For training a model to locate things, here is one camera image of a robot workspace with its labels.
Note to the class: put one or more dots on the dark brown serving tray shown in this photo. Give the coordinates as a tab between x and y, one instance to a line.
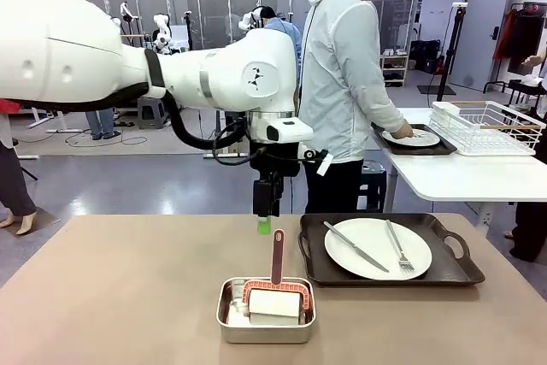
453	271
444	149

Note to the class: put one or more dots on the grey door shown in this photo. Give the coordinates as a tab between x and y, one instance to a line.
483	40

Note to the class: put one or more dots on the rectangular stainless steel tray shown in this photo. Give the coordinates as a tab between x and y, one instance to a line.
265	334

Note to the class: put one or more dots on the person in black clothes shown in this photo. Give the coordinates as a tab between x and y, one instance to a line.
530	232

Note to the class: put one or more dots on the black hanging garment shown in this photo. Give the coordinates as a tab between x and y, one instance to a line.
525	40

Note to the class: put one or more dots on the silver table knife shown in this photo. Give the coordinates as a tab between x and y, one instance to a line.
354	246

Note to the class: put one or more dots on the silver fork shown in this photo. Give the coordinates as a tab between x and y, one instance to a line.
407	264

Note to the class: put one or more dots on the grey plastic stool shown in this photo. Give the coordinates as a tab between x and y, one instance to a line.
150	113

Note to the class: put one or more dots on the white rack cutlery holder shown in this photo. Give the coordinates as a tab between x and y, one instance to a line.
444	115

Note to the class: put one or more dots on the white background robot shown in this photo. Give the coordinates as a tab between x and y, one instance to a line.
125	10
246	21
162	36

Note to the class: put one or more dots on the person in black cap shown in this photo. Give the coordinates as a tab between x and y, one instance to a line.
100	123

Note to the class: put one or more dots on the person in blue shirt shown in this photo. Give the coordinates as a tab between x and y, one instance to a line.
290	33

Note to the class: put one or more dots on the person in white jacket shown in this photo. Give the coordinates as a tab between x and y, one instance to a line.
337	61

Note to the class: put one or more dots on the orange hanging garment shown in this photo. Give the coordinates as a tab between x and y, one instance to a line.
504	36

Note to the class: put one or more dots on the person's right forearm white sleeve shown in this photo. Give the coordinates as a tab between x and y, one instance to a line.
382	115

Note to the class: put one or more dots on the black clothes rack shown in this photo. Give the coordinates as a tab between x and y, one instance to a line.
491	83

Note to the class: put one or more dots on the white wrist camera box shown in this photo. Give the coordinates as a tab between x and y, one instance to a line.
290	130

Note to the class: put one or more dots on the white side table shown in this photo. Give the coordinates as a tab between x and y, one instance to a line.
461	177

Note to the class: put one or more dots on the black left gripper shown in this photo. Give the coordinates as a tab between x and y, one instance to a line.
273	160

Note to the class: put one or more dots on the person's right hand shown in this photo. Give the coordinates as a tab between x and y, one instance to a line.
404	131

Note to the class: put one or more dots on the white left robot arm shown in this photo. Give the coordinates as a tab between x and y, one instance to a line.
64	53

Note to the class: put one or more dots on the black storage bags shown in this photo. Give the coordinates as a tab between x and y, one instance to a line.
425	57

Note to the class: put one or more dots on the white shoe shelf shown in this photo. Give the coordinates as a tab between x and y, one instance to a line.
395	59

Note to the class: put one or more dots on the black plastic stool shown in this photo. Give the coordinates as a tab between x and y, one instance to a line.
372	190

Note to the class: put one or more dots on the black tripod stand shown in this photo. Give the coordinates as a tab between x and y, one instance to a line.
449	57

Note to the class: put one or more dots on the white round plate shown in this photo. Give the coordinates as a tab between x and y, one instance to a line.
367	232
427	140

